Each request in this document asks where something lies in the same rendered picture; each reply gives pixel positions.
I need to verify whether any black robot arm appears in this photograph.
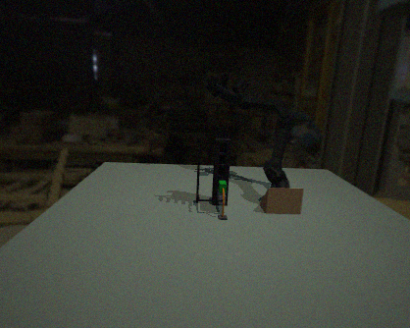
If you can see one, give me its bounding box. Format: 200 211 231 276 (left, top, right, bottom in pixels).
224 78 294 189

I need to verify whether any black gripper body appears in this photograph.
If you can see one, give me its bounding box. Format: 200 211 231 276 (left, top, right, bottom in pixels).
207 76 229 99

